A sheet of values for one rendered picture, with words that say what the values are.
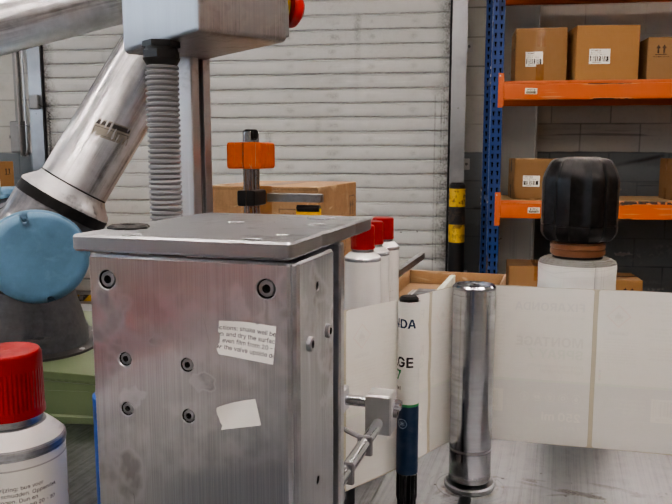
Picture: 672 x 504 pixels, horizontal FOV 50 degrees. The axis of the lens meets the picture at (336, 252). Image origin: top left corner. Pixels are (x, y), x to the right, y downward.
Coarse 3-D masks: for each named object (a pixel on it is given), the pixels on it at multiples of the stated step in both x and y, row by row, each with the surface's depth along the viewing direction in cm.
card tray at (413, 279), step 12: (408, 276) 195; (420, 276) 196; (432, 276) 195; (444, 276) 194; (456, 276) 193; (468, 276) 192; (480, 276) 191; (492, 276) 190; (504, 276) 186; (408, 288) 189; (432, 288) 189
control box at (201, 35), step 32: (128, 0) 73; (160, 0) 67; (192, 0) 62; (224, 0) 63; (256, 0) 65; (288, 0) 68; (128, 32) 73; (160, 32) 68; (192, 32) 63; (224, 32) 63; (256, 32) 65; (288, 32) 68
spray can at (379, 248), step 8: (376, 224) 104; (376, 232) 104; (376, 240) 104; (376, 248) 104; (384, 248) 105; (384, 256) 104; (384, 264) 104; (384, 272) 104; (384, 280) 104; (384, 288) 105; (384, 296) 105
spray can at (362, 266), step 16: (352, 240) 99; (368, 240) 98; (352, 256) 98; (368, 256) 98; (352, 272) 98; (368, 272) 98; (352, 288) 98; (368, 288) 98; (352, 304) 99; (368, 304) 98
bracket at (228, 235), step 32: (128, 224) 36; (160, 224) 38; (192, 224) 38; (224, 224) 38; (256, 224) 38; (288, 224) 38; (320, 224) 39; (352, 224) 39; (224, 256) 31; (256, 256) 31; (288, 256) 30
